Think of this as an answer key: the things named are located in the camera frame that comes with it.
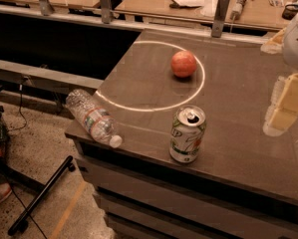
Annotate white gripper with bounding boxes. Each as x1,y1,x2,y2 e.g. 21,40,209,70
260,13,298,136

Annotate red apple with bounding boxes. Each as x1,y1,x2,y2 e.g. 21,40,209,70
170,51,197,78

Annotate white green 7up can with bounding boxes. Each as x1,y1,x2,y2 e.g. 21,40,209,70
169,105,206,163

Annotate black tape roll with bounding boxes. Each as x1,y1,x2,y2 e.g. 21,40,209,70
282,4,298,20

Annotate white tube on table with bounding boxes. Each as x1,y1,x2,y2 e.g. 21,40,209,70
230,0,246,20

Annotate white paper sheets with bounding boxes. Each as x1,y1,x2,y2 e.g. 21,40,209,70
171,0,218,17

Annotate clear plastic water bottle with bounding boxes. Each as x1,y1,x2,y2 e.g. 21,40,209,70
66,89,123,148

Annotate grey drawer cabinet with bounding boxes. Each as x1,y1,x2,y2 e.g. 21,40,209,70
76,139,298,239

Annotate black metal stand bar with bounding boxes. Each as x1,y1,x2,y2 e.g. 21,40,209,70
8,155,75,236

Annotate metal bracket post right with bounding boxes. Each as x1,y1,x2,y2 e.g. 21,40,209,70
211,0,230,38

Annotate metal bracket post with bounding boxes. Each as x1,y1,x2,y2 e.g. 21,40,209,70
39,0,54,16
100,0,113,24
211,0,230,38

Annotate metal bracket post middle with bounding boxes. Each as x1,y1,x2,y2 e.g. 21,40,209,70
100,0,113,24

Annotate metal bracket post left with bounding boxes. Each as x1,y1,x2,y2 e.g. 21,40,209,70
39,0,54,16

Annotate black cable on floor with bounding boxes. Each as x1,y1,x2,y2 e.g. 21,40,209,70
8,83,29,132

